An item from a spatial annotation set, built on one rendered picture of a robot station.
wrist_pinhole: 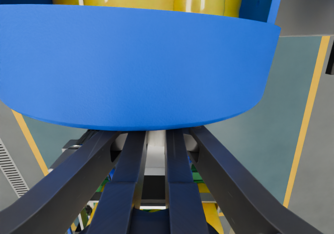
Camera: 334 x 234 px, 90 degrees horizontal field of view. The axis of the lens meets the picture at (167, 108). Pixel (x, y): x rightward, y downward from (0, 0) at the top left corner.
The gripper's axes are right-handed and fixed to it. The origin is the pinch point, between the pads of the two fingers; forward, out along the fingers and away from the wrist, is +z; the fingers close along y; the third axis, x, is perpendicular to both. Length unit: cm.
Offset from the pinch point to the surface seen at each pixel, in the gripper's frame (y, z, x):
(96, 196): -17.3, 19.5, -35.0
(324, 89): 138, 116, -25
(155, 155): -0.7, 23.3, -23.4
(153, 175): -1.0, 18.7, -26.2
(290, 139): 124, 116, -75
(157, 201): 0.2, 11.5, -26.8
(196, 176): 12.9, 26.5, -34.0
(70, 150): -35, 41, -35
